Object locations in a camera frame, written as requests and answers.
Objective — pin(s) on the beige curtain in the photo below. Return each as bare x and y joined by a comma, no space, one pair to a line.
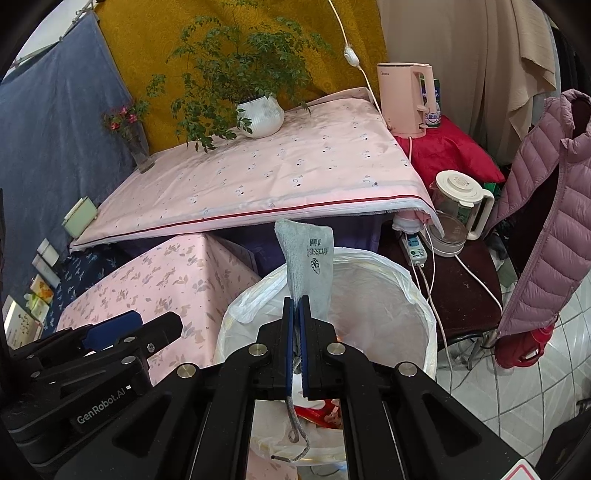
496,61

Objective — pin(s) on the navy floral cloth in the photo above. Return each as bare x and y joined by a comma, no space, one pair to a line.
78,272

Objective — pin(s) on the white power strip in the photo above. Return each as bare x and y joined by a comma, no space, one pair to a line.
414,250

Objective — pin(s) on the mint green box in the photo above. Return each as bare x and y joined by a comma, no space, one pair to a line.
79,217

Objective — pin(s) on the glass kettle with white lid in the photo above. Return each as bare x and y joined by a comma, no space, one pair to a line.
463,207

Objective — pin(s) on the white cylindrical jar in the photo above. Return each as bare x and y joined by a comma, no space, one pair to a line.
48,253

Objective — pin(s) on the mauve puffer jacket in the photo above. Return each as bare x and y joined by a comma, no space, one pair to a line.
547,198

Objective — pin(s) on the mustard yellow hanging blanket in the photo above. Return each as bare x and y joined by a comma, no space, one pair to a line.
141,34

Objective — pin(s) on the pink floral tablecloth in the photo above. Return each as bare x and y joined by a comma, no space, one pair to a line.
194,421

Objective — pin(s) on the potted green plant white pot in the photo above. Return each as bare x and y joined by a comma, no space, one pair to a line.
233,55

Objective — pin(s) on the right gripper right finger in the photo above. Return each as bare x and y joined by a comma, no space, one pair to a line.
304,313

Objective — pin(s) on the tall white bottle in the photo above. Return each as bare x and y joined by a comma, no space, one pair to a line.
45,271

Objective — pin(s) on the blue hanging blanket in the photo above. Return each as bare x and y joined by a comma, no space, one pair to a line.
55,149

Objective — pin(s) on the red cushion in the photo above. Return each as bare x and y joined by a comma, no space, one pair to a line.
447,147

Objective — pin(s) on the glass vase with red flowers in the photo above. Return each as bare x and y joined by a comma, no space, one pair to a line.
126,122

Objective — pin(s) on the light pink dotted tablecloth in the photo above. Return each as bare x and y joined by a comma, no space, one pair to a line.
337,158

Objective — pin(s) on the white gift box with flowers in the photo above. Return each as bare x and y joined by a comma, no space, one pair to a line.
20,327

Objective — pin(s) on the white trash bag bin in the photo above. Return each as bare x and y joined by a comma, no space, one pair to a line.
375,307

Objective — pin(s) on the pink electric kettle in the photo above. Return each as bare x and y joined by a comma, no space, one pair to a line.
407,97

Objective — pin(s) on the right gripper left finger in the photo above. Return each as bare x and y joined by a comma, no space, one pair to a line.
290,330

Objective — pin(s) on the green tissue pack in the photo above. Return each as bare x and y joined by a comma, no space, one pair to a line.
37,307

